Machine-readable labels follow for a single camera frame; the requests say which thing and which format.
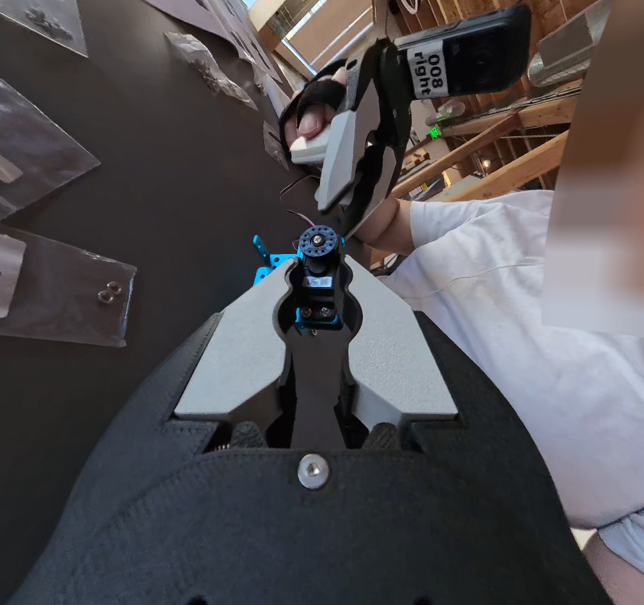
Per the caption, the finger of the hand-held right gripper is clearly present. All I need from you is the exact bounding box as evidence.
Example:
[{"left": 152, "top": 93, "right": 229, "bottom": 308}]
[
  {"left": 343, "top": 150, "right": 400, "bottom": 238},
  {"left": 316, "top": 81, "right": 387, "bottom": 215}
]

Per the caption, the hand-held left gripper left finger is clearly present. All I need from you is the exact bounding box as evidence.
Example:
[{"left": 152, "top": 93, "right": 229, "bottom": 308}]
[{"left": 173, "top": 258, "right": 299, "bottom": 422}]

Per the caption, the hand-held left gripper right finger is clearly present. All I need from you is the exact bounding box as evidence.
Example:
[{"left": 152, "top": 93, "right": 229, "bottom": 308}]
[{"left": 342, "top": 254, "right": 460, "bottom": 424}]

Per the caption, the black servo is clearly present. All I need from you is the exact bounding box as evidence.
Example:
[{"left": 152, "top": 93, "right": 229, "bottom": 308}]
[{"left": 252, "top": 225, "right": 348, "bottom": 337}]

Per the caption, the person's right forearm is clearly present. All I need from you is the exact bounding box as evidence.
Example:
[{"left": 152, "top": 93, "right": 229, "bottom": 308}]
[{"left": 355, "top": 198, "right": 418, "bottom": 256}]

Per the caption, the dark grey desk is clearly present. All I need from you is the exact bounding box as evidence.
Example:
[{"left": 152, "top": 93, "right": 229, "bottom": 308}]
[{"left": 0, "top": 0, "right": 375, "bottom": 605}]

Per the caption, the person's right hand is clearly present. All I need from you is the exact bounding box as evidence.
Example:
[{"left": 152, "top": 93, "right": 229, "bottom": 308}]
[{"left": 284, "top": 64, "right": 350, "bottom": 138}]

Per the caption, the small crumpled clear bag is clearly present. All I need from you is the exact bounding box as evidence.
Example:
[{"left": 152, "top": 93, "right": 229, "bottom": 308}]
[{"left": 263, "top": 121, "right": 290, "bottom": 171}]

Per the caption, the white shirt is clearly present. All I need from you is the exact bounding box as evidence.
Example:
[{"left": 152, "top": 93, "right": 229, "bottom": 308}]
[{"left": 372, "top": 190, "right": 644, "bottom": 560}]

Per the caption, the clear bag with two nuts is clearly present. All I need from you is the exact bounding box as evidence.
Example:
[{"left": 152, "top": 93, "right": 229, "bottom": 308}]
[{"left": 0, "top": 225, "right": 138, "bottom": 348}]

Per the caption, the clear bag with silver screws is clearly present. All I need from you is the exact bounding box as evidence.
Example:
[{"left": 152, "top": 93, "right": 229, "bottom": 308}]
[{"left": 165, "top": 32, "right": 258, "bottom": 112}]

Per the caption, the clear bag with white label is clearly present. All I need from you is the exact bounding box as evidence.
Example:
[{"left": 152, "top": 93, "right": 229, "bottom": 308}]
[{"left": 0, "top": 79, "right": 101, "bottom": 221}]

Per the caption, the clear bag with dark screws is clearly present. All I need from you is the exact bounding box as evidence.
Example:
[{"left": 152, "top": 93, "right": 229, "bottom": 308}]
[{"left": 0, "top": 0, "right": 89, "bottom": 58}]

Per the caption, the silver air duct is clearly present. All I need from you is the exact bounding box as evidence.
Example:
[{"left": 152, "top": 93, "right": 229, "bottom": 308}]
[{"left": 528, "top": 17, "right": 604, "bottom": 88}]

